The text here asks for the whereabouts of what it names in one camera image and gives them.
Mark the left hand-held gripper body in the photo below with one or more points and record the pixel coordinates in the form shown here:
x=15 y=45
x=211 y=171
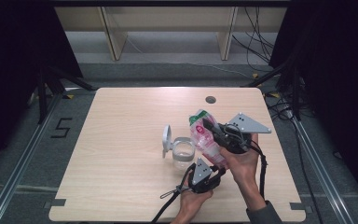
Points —
x=202 y=174

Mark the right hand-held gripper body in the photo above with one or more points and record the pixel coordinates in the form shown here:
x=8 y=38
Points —
x=236 y=140

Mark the pink and white plastic bag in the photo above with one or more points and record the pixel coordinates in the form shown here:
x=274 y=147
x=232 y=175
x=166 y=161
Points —
x=203 y=140

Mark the clear jar with grey lid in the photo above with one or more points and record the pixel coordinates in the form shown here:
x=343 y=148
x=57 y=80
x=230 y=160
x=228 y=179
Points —
x=183 y=152

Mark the person's right hand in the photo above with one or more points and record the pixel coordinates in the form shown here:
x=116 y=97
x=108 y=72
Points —
x=244 y=166

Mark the person's left hand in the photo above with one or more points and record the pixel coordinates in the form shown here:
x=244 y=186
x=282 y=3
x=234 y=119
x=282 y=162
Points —
x=191 y=203

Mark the yellow floor tape piece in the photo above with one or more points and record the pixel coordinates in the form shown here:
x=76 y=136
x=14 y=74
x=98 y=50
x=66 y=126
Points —
x=275 y=95
x=70 y=96
x=255 y=75

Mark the black tripod stand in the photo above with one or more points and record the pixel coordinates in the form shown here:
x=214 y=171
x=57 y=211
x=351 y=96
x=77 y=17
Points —
x=296 y=93
x=42 y=99

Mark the black curtain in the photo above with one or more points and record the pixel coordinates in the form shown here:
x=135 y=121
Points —
x=9 y=62
x=338 y=62

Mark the aluminium floor rail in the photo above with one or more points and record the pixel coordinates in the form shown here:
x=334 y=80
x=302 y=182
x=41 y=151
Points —
x=18 y=169
x=323 y=174

